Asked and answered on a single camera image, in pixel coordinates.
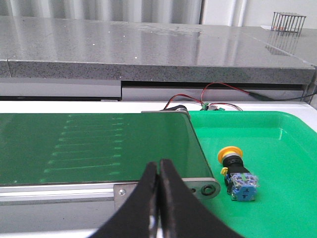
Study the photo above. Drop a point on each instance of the small green circuit board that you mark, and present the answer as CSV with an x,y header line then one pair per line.
x,y
211,107

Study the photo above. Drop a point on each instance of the grey granite slab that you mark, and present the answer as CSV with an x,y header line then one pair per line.
x,y
32,47

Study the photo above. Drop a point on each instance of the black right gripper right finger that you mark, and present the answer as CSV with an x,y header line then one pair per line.
x,y
182,214

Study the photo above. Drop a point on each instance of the white pleated curtain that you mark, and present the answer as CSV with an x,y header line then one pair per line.
x,y
208,12

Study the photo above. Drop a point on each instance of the yellow emergency push button switch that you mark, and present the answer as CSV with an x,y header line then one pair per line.
x,y
240,182

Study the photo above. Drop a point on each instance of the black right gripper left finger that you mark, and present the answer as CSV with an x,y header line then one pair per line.
x,y
138,215

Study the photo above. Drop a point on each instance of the green plastic tray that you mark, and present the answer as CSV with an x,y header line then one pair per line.
x,y
281,150

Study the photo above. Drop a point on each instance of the green conveyor belt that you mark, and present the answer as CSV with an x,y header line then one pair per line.
x,y
75,148

